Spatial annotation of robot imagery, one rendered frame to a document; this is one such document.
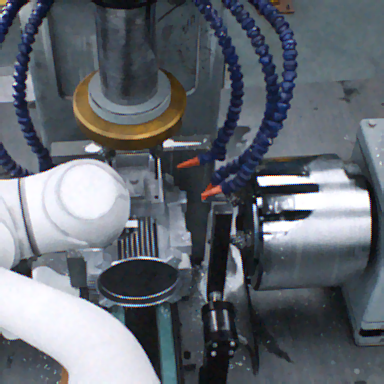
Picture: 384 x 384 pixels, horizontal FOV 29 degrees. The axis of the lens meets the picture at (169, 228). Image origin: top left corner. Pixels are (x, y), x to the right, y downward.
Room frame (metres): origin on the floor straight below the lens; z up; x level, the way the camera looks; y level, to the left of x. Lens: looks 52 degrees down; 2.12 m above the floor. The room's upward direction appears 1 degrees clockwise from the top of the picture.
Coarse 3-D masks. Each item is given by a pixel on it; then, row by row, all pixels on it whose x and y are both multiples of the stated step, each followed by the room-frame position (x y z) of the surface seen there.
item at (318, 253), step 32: (288, 160) 0.92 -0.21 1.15; (320, 160) 0.92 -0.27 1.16; (352, 160) 0.94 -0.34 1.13; (256, 192) 0.84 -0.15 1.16; (288, 192) 0.84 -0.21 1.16; (320, 192) 0.84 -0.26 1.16; (352, 192) 0.84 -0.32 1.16; (256, 224) 0.80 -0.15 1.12; (288, 224) 0.78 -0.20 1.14; (320, 224) 0.79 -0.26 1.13; (352, 224) 0.79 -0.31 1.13; (256, 256) 0.77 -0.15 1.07; (288, 256) 0.75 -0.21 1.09; (320, 256) 0.75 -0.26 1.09; (352, 256) 0.76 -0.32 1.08; (256, 288) 0.75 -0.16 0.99; (288, 288) 0.75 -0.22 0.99
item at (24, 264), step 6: (0, 174) 0.88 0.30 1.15; (6, 174) 0.88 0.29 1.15; (24, 258) 0.76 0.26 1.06; (30, 258) 0.76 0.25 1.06; (36, 258) 0.76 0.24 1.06; (18, 264) 0.74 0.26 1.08; (24, 264) 0.77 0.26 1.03; (30, 264) 0.82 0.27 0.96; (12, 270) 0.71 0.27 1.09; (18, 270) 0.73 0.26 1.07; (24, 270) 0.76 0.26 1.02; (30, 270) 0.78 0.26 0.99; (30, 276) 0.77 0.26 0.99
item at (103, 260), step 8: (168, 176) 0.94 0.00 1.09; (168, 184) 0.92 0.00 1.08; (96, 256) 0.75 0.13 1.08; (104, 256) 0.74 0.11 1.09; (168, 256) 0.75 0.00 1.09; (176, 256) 0.75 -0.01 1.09; (96, 264) 0.74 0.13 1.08; (104, 264) 0.73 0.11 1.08; (176, 264) 0.75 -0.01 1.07; (176, 296) 0.75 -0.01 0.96; (104, 304) 0.73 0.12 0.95; (112, 304) 0.73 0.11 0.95
